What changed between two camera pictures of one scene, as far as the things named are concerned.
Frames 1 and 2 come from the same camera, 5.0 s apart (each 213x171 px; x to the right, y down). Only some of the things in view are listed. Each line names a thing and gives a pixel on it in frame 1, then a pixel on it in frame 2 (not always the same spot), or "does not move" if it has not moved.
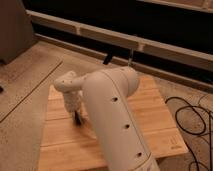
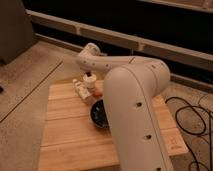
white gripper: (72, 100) to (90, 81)
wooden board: (67, 147) does not move
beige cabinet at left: (16, 32) does not move
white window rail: (163, 50) does not move
